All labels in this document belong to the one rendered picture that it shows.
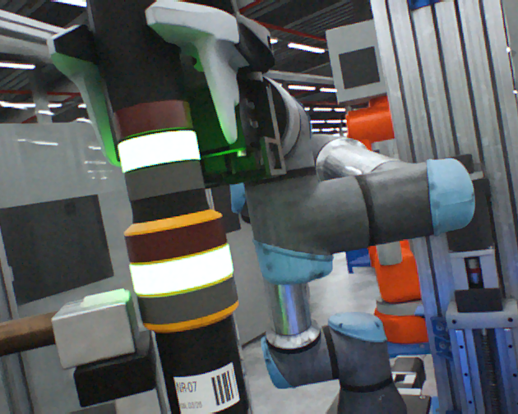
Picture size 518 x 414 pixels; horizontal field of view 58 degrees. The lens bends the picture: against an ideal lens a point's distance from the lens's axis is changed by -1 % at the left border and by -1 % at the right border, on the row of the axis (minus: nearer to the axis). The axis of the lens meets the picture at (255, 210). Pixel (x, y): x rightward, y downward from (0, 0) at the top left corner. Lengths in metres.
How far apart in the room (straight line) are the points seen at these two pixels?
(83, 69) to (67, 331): 0.11
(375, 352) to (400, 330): 3.24
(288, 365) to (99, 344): 0.83
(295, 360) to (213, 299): 0.82
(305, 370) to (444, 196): 0.63
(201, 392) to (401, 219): 0.31
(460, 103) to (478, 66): 0.08
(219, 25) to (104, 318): 0.13
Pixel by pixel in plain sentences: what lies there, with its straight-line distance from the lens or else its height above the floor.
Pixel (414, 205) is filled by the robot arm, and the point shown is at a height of 1.54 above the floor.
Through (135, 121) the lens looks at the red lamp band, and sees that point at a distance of 0.20.
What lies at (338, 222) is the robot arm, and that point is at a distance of 0.45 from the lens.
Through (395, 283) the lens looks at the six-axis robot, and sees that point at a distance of 4.20.
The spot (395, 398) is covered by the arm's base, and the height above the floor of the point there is 1.09.
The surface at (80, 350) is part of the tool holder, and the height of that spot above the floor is 1.53.
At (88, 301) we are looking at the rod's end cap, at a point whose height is 1.55.
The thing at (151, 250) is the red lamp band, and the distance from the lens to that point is 0.19.
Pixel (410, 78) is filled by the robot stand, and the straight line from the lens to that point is 1.12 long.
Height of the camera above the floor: 1.59
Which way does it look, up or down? 3 degrees down
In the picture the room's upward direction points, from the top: 11 degrees counter-clockwise
